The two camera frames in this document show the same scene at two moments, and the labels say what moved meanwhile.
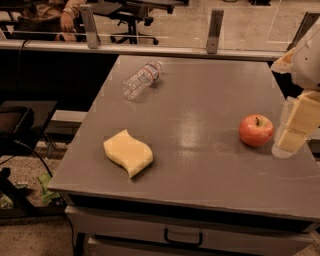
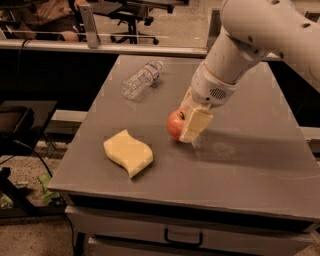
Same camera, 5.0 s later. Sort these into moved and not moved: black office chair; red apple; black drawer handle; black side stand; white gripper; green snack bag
Moved: red apple; white gripper
Not moved: black office chair; green snack bag; black drawer handle; black side stand
